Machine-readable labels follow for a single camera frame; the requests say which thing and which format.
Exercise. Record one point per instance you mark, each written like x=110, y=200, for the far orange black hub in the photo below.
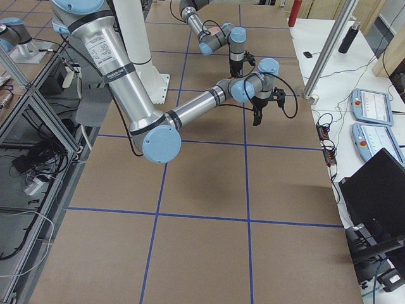
x=322, y=132

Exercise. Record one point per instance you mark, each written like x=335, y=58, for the near orange black hub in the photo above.
x=329, y=156

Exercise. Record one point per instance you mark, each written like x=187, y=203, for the black laptop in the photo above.
x=376, y=192

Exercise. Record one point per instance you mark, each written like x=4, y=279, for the pink plate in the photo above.
x=214, y=30

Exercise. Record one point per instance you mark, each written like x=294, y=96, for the orange black hub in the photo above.
x=329, y=156
x=322, y=132

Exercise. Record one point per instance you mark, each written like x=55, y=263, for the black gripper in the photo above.
x=234, y=66
x=259, y=103

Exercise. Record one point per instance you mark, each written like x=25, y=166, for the blue teach pendant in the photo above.
x=372, y=107
x=370, y=138

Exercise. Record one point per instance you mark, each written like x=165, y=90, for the black bottle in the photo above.
x=349, y=38

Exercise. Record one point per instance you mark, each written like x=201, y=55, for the aluminium frame post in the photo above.
x=328, y=47

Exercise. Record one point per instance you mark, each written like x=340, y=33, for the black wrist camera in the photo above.
x=248, y=57
x=278, y=95

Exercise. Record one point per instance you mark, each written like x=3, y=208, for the red bottle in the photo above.
x=294, y=12

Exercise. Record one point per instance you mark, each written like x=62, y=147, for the near blue teach pendant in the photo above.
x=370, y=138

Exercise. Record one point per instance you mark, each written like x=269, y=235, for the small black device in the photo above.
x=307, y=54

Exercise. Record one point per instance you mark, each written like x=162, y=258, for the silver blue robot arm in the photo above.
x=211, y=36
x=155, y=133

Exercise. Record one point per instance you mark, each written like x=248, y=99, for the white pedestal column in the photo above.
x=133, y=31

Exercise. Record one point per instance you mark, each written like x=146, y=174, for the far blue teach pendant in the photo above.
x=372, y=107

